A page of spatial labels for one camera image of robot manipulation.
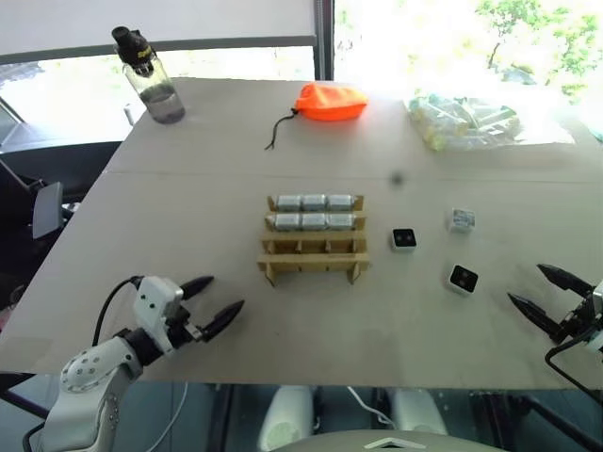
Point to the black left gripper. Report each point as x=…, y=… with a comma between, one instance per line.
x=181, y=327

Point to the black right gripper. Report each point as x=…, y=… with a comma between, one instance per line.
x=584, y=320

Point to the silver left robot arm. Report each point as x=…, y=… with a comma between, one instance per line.
x=92, y=376

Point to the wooden rack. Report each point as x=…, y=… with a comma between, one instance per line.
x=313, y=256

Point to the white rounded robot cover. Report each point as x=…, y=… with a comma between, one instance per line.
x=419, y=412
x=285, y=416

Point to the grey chair armrest pad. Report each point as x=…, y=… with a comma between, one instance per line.
x=47, y=209

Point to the clear plastic bag of packets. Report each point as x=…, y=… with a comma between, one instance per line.
x=459, y=122

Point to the black office chair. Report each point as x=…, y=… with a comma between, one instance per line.
x=61, y=162

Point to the grey robot chest plate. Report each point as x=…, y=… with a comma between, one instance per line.
x=391, y=442

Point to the clear black-capped water bottle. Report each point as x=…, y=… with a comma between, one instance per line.
x=155, y=89

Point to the green trees outside window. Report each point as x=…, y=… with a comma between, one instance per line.
x=570, y=42

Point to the white roller blind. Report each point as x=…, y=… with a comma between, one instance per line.
x=155, y=19

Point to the small white black cube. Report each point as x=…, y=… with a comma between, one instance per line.
x=463, y=279
x=404, y=239

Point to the small white grey block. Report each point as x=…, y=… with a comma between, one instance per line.
x=461, y=220

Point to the black table frame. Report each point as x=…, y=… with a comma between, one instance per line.
x=542, y=419

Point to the dark window frame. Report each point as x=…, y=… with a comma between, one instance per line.
x=324, y=37

